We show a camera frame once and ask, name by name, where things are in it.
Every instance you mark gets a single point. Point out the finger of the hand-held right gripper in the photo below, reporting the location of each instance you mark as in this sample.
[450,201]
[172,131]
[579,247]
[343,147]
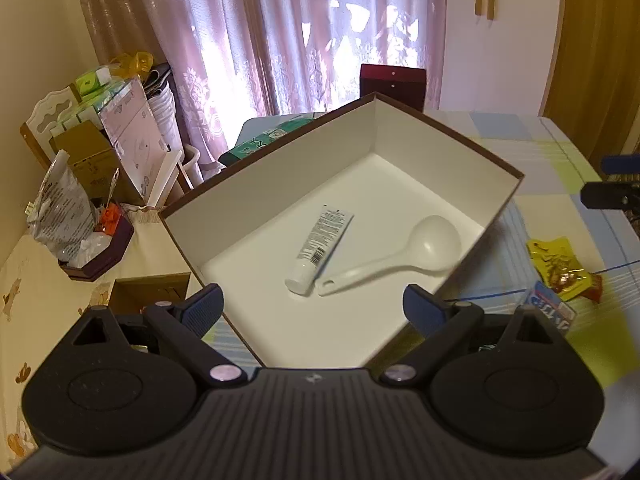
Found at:
[610,195]
[621,164]

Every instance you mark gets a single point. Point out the brown cardboard box white inside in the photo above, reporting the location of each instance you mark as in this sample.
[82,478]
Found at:
[380,180]

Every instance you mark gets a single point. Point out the orange small toy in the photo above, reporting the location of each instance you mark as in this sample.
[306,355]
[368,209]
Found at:
[110,217]

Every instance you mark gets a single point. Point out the clear plastic bag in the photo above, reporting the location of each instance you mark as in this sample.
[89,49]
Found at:
[60,205]

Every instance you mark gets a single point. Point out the yellow snack packet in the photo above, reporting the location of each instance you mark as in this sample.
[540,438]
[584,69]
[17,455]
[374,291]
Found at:
[550,255]

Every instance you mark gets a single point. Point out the pink lace curtain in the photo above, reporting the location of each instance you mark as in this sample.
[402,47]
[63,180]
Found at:
[260,35]

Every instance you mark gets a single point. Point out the green tissue packs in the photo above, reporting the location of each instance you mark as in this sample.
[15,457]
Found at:
[97,87]

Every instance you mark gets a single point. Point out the dark red chair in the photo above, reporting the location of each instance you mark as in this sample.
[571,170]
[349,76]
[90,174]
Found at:
[392,82]

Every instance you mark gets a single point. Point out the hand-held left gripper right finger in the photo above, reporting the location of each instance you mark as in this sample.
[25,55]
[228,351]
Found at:
[421,308]

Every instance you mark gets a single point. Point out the white plastic ladle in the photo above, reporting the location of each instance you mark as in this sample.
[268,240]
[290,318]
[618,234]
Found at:
[432,240]

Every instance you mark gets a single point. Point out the dark wooden tray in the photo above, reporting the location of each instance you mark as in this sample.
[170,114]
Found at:
[100,260]

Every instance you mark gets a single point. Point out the green carton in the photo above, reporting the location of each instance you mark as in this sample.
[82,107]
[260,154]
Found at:
[260,142]

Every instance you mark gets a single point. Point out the orange snack packet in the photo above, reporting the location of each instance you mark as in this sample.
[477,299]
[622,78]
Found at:
[590,285]

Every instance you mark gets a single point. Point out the golden brown curtain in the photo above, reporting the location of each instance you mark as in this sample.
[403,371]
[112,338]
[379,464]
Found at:
[590,50]

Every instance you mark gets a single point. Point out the white carved chair back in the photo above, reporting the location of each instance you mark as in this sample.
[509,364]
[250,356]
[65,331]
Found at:
[47,110]

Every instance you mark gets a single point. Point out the white plastic basket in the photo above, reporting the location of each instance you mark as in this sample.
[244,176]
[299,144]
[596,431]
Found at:
[165,120]

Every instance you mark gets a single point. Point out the blue and white packet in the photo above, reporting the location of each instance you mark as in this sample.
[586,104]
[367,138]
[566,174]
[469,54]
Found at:
[550,305]

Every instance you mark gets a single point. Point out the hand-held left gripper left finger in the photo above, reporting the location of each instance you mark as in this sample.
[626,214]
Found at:
[206,305]

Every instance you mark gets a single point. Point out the plain brown cardboard box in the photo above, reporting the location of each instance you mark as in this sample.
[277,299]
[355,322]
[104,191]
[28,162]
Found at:
[87,155]

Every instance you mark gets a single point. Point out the cream cartoon printed sheet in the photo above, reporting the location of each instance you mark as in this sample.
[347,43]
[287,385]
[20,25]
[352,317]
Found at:
[45,285]

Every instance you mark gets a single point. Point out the yellow plastic bag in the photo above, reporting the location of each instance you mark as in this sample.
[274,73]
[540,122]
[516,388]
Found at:
[132,62]

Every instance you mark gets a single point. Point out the plaid bed sheet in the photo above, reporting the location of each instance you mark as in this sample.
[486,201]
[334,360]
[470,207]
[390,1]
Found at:
[550,160]

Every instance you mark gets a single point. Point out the pink cardboard box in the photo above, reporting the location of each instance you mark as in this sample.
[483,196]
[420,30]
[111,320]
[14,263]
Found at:
[132,130]

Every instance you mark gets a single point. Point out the white squeeze tube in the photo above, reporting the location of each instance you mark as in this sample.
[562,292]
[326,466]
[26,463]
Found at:
[320,245]

